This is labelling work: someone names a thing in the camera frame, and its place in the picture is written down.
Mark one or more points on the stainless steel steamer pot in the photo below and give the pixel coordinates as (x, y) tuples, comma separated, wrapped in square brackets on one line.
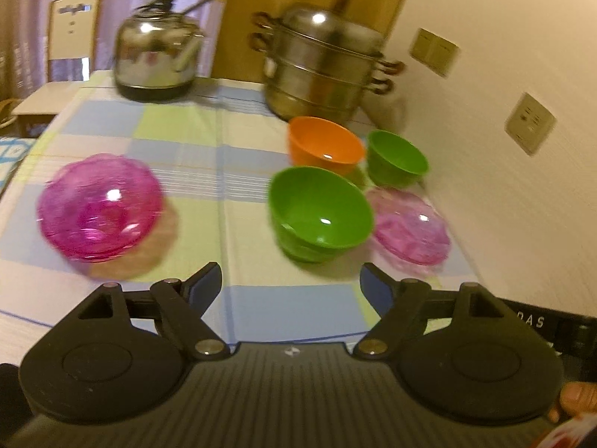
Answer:
[(322, 70)]

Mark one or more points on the beige wall socket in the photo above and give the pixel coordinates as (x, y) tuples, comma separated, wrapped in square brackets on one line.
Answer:
[(530, 123)]

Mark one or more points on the large green plastic bowl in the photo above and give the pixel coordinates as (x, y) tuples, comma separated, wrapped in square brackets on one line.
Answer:
[(317, 210)]

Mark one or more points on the magenta glass plate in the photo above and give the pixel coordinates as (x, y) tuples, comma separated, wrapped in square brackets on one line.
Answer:
[(100, 205)]

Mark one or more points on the orange plastic bowl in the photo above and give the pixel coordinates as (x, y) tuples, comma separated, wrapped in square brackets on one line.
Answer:
[(322, 144)]

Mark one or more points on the checked pastel tablecloth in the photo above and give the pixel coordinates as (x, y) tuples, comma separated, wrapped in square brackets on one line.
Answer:
[(205, 158)]

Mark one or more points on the beige wall switch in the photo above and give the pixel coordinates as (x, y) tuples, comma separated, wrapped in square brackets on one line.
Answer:
[(433, 52)]

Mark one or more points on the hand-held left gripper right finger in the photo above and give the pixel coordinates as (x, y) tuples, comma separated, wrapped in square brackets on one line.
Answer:
[(373, 282)]

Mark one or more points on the person's right hand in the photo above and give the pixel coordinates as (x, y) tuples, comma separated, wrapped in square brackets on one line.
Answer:
[(580, 399)]

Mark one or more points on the red white cloth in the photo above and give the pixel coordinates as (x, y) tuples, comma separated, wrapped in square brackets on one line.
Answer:
[(571, 436)]

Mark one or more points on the blue white patterned cloth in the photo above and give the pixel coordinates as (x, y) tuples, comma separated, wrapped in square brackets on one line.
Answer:
[(11, 154)]

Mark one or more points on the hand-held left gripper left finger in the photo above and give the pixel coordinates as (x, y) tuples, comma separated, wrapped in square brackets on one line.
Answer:
[(206, 281)]

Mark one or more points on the cream wooden chair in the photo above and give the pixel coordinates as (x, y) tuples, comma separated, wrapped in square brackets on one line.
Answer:
[(70, 28)]

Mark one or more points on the pale pink glass plate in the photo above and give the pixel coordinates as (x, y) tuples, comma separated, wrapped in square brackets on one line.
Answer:
[(410, 233)]

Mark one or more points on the small green plastic bowl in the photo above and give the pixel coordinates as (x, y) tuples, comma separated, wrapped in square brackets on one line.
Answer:
[(396, 158)]

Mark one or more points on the stainless steel kettle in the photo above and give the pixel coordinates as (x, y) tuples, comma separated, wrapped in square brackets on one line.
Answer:
[(154, 46)]

